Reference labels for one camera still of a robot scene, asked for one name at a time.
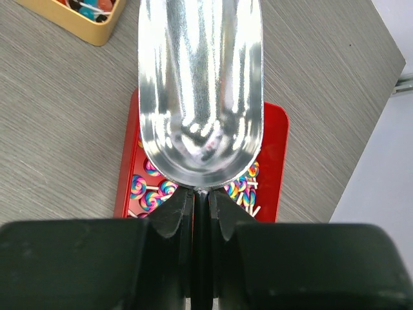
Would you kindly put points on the metal scoop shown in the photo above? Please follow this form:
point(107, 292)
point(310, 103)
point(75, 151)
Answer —
point(200, 66)

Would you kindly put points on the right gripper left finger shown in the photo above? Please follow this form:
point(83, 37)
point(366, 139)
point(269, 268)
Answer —
point(98, 264)

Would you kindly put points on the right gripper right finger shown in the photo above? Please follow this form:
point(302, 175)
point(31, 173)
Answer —
point(260, 265)

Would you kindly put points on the red tin of swirl lollipops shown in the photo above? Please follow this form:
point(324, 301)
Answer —
point(141, 188)

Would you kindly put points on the gold tin of ball lollipops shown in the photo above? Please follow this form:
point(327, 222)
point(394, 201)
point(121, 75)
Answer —
point(96, 34)

